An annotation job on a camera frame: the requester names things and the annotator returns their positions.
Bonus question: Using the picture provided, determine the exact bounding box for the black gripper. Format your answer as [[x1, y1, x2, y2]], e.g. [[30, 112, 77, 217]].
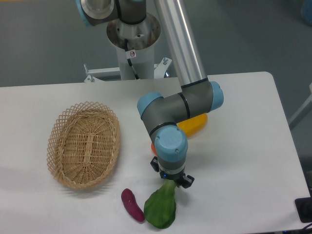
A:
[[150, 156, 195, 189]]

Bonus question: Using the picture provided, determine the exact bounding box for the green bok choy vegetable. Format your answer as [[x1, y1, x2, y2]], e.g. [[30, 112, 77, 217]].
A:
[[143, 180, 176, 229]]

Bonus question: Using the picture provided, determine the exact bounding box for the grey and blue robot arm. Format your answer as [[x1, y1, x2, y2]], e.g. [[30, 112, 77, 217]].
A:
[[76, 0, 224, 188]]

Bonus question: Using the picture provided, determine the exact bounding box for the orange tangerine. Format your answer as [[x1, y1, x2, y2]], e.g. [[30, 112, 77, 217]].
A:
[[151, 143, 157, 155]]

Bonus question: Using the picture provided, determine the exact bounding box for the yellow mango fruit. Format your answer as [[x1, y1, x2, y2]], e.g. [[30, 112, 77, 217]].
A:
[[177, 114, 208, 137]]

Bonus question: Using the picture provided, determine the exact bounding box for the purple sweet potato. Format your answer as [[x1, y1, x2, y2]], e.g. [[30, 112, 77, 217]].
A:
[[121, 188, 145, 223]]

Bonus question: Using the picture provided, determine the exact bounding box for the woven wicker basket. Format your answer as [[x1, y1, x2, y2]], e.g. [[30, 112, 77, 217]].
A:
[[47, 101, 120, 189]]

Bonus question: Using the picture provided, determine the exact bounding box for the black device at table edge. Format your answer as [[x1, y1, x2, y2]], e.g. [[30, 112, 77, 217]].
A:
[[294, 197, 312, 223]]

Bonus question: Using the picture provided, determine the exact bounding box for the white metal base frame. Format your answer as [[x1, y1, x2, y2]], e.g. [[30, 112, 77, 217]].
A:
[[83, 57, 173, 82]]

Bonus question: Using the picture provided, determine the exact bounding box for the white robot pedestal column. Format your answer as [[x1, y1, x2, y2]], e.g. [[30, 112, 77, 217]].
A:
[[107, 13, 161, 80]]

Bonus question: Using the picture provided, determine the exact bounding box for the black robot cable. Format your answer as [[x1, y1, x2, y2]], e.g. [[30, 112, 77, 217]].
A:
[[123, 38, 140, 80]]

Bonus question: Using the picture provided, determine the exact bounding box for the white table leg frame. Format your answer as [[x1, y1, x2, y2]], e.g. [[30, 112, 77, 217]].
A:
[[288, 84, 312, 131]]

